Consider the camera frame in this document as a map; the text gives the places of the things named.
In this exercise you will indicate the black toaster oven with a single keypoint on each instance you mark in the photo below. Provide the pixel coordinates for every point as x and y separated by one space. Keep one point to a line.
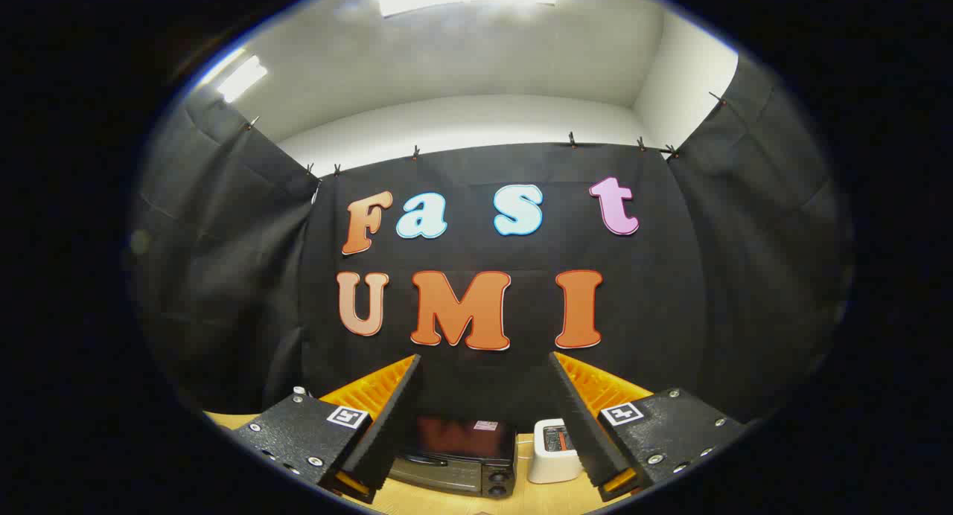
461 463

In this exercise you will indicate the white bread toaster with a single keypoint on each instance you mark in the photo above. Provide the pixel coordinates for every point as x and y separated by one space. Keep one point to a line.
551 463

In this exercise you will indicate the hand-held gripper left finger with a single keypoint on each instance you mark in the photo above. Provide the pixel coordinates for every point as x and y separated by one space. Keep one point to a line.
387 426

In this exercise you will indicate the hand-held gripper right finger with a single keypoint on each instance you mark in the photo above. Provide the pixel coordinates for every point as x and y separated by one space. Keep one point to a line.
581 426

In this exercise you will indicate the small ceiling light panel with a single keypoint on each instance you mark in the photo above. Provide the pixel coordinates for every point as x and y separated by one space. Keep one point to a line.
242 78

